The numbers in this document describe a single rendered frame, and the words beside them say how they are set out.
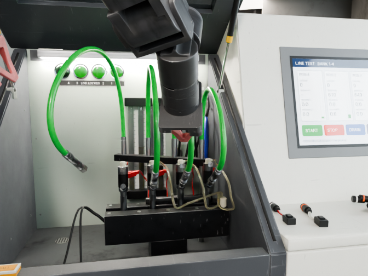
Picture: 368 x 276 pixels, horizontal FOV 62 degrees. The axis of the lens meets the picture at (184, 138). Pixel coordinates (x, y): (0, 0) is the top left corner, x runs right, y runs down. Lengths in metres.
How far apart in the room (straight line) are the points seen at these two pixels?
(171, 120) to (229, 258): 0.35
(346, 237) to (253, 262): 0.22
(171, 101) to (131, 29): 0.12
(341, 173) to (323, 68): 0.33
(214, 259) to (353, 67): 0.77
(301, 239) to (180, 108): 0.43
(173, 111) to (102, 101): 0.68
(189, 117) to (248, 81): 0.51
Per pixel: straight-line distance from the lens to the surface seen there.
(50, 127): 0.71
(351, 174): 1.08
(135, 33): 0.39
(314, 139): 1.02
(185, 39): 0.39
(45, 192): 1.20
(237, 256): 0.71
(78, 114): 1.14
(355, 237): 0.82
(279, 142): 0.96
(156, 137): 0.69
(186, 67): 0.41
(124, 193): 0.87
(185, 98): 0.45
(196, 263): 0.68
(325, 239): 0.78
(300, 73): 1.04
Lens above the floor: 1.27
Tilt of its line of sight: 7 degrees down
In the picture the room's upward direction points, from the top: straight up
